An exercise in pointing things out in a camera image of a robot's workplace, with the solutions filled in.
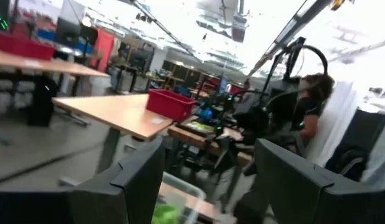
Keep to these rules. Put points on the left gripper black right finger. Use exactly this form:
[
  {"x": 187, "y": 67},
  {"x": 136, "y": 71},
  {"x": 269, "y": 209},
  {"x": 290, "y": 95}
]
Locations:
[{"x": 304, "y": 202}]

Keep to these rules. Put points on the clear plastic basket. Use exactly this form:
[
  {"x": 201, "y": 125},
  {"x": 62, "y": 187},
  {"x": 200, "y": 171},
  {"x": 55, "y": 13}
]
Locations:
[{"x": 192, "y": 193}]

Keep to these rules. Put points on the red curtain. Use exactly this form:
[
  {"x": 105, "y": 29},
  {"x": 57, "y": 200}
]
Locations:
[{"x": 102, "y": 46}]

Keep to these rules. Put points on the black monitor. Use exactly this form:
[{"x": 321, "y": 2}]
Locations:
[{"x": 68, "y": 31}]

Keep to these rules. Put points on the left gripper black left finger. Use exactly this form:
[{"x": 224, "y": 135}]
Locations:
[{"x": 86, "y": 205}]

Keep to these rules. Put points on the green microfiber towel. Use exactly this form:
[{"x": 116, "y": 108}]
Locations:
[{"x": 166, "y": 214}]

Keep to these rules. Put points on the dark overhead box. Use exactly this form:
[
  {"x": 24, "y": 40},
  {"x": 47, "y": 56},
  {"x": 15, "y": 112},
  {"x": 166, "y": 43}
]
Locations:
[{"x": 239, "y": 31}]

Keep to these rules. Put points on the person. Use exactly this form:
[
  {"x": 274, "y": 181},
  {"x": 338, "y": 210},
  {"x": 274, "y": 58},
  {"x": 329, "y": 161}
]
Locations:
[
  {"x": 116, "y": 62},
  {"x": 311, "y": 109}
]

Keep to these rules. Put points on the wooden background robot table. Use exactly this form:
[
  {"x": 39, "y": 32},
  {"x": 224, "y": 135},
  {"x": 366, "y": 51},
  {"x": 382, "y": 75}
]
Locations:
[{"x": 192, "y": 138}]

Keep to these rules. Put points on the white partition curtain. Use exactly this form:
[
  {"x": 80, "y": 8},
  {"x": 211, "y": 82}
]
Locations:
[{"x": 332, "y": 124}]

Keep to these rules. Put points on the black bag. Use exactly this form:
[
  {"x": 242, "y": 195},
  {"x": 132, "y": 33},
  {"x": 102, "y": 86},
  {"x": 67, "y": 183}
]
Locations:
[{"x": 360, "y": 143}]

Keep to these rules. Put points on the light wooden office table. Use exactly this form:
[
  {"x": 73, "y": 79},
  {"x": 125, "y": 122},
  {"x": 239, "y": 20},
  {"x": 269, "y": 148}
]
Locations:
[
  {"x": 117, "y": 112},
  {"x": 40, "y": 63}
]

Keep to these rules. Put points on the black computer tower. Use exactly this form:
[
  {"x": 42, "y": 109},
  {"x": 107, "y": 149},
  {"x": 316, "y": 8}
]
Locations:
[{"x": 41, "y": 102}]

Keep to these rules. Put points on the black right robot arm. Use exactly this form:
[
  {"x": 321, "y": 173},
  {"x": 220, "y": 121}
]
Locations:
[{"x": 254, "y": 119}]

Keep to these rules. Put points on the red plastic bin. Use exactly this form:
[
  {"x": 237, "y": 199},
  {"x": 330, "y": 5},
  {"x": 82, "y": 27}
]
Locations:
[
  {"x": 170, "y": 104},
  {"x": 21, "y": 46}
]

